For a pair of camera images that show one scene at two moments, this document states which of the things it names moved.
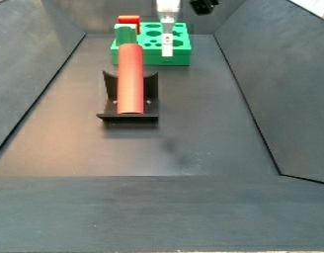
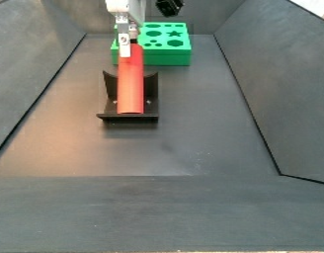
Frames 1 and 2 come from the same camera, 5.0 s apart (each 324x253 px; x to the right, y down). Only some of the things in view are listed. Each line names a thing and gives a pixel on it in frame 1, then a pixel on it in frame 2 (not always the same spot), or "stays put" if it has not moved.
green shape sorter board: [151, 41] stays put
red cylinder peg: [130, 79] stays put
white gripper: [167, 21] to [126, 27]
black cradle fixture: [130, 119] stays put
